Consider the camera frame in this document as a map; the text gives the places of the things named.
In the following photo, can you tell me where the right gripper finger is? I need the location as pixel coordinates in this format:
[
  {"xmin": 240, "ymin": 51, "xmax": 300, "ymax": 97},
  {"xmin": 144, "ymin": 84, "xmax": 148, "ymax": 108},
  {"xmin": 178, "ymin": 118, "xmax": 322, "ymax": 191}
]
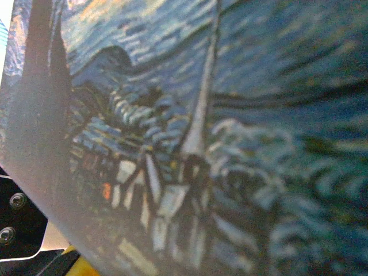
[{"xmin": 0, "ymin": 166, "xmax": 100, "ymax": 276}]

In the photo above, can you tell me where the blue starry night tin box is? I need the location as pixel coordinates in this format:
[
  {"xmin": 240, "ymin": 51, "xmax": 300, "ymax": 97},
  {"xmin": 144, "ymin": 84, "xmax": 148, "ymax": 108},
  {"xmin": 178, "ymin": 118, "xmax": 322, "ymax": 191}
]
[{"xmin": 0, "ymin": 0, "xmax": 368, "ymax": 276}]

